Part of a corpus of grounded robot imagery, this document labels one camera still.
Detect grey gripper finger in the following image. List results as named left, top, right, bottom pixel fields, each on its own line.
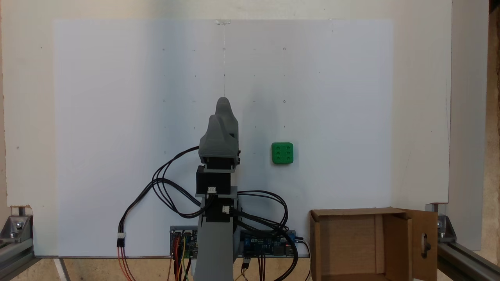
left=216, top=97, right=239, bottom=135
left=199, top=115, right=239, bottom=164

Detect green dice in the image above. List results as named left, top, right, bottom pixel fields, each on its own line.
left=271, top=142, right=294, bottom=165

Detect blue circuit board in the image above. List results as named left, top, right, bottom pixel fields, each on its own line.
left=239, top=230, right=298, bottom=257

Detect white paper sheet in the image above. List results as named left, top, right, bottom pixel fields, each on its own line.
left=53, top=19, right=393, bottom=257

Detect open brown cardboard box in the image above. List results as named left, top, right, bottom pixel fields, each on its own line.
left=309, top=207, right=439, bottom=281

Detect black three-wire gripper cable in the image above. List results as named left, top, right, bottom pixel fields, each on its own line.
left=151, top=146, right=204, bottom=219

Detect black looped motor cable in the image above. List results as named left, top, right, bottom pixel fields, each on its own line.
left=230, top=190, right=300, bottom=281

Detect circuit board with jumper wires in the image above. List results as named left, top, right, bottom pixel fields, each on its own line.
left=170, top=226, right=200, bottom=258

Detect coloured jumper wire bundle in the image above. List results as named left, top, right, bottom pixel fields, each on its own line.
left=167, top=233, right=193, bottom=281

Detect black cable with red wires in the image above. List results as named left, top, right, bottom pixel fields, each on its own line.
left=116, top=178, right=204, bottom=281

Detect metal corner bracket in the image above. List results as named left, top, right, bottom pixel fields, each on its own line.
left=0, top=206, right=34, bottom=242
left=425, top=203, right=457, bottom=244

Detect aluminium frame post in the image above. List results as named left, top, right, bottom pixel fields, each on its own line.
left=0, top=237, right=36, bottom=281
left=437, top=239, right=500, bottom=281

